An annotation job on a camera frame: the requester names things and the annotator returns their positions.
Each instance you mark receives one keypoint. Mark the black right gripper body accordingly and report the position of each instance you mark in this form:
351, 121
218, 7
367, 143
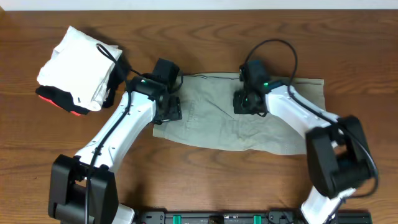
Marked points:
243, 103

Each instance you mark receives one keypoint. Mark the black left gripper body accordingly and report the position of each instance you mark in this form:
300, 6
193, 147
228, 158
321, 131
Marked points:
171, 109

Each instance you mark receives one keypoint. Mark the khaki grey shorts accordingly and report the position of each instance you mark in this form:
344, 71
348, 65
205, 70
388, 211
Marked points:
208, 120

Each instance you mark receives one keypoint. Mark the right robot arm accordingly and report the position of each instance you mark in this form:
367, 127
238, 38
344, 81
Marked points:
338, 157

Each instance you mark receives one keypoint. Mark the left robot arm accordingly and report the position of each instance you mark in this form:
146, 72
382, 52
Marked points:
83, 187

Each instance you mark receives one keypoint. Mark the white folded garment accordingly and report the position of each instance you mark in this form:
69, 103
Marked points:
77, 43

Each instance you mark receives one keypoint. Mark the black folded garment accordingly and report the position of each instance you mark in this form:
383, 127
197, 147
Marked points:
116, 77

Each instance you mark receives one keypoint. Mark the red folded garment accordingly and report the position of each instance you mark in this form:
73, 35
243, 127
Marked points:
50, 101

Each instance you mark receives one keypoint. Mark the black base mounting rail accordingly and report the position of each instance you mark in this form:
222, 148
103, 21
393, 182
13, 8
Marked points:
270, 217

